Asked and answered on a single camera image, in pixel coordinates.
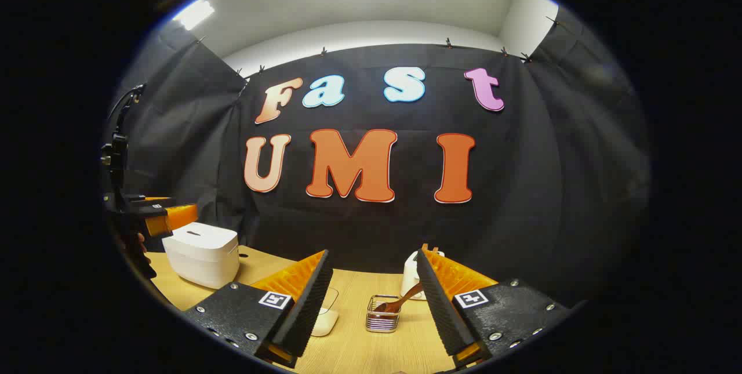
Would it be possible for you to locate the metal wire chopstick holder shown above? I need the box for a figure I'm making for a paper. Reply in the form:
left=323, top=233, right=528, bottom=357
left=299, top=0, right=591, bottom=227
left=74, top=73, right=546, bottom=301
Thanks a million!
left=366, top=295, right=401, bottom=334

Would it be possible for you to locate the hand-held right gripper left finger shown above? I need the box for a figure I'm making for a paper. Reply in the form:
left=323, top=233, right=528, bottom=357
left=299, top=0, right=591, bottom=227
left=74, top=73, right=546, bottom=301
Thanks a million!
left=183, top=249, right=334, bottom=370

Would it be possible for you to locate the clear plastic container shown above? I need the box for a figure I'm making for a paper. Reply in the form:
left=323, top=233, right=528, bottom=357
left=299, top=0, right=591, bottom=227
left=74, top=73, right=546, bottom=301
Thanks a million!
left=310, top=287, right=340, bottom=337

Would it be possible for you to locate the white rice cooker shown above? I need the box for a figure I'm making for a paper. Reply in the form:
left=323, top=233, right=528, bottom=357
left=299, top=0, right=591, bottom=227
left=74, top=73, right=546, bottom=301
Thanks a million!
left=162, top=222, right=240, bottom=290

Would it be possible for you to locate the brown wooden spoon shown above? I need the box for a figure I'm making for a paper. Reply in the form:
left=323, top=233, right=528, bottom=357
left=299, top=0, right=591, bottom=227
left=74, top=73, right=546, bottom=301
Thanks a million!
left=374, top=282, right=424, bottom=314

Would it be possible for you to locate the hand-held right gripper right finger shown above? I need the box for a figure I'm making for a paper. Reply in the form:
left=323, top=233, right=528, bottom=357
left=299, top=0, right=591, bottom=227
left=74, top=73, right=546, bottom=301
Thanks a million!
left=415, top=248, right=574, bottom=370

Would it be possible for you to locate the white toaster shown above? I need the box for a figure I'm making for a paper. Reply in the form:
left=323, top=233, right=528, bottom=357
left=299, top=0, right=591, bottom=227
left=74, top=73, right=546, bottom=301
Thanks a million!
left=401, top=249, right=445, bottom=301

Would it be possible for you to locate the black backdrop cloth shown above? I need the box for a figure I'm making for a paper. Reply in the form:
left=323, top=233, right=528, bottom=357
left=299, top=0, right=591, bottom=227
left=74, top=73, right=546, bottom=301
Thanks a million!
left=104, top=6, right=651, bottom=305

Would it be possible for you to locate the ceiling light panel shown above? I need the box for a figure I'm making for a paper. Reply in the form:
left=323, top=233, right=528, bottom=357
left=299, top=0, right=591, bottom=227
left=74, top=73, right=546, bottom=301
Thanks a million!
left=173, top=0, right=216, bottom=31

